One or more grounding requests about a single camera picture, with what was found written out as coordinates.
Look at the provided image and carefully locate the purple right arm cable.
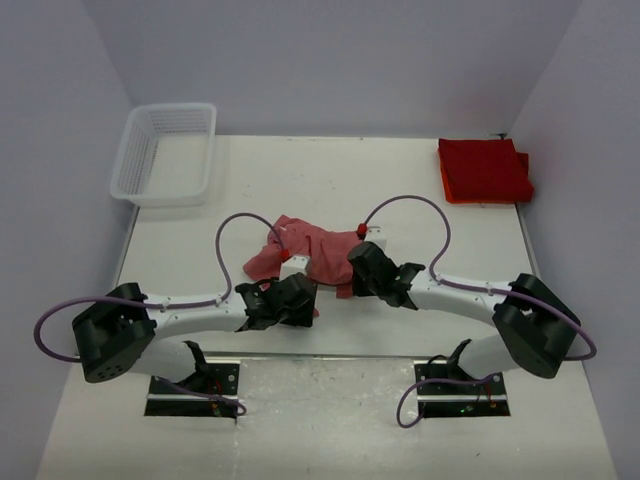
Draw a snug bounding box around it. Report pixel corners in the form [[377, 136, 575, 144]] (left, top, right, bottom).
[[356, 195, 597, 429]]

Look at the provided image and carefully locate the pink t shirt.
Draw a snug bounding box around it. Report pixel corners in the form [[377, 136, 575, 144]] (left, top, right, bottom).
[[243, 215, 361, 299]]

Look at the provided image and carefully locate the folded dark red t shirt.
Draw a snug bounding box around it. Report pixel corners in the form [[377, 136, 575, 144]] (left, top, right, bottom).
[[437, 138, 534, 204]]

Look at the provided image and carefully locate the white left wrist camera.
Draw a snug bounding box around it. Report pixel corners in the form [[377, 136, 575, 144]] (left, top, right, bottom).
[[279, 254, 311, 281]]

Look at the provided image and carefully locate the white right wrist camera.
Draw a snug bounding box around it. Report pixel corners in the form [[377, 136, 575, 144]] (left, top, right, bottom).
[[364, 226, 387, 251]]

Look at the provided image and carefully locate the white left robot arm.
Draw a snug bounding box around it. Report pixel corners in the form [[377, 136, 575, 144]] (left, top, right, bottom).
[[72, 273, 317, 393]]

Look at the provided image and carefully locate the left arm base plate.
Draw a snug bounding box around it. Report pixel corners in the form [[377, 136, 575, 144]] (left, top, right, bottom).
[[144, 360, 240, 419]]

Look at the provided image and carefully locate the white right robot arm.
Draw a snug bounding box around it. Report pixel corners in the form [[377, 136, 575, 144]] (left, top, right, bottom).
[[347, 242, 580, 393]]

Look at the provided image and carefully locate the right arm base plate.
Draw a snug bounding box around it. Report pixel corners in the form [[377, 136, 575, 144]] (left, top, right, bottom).
[[416, 373, 511, 419]]

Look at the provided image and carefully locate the white plastic basket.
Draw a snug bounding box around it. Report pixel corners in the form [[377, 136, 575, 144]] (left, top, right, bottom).
[[109, 103, 217, 208]]

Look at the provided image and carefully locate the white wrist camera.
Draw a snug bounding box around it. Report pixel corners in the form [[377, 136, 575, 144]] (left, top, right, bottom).
[[364, 226, 387, 251], [279, 254, 311, 281]]

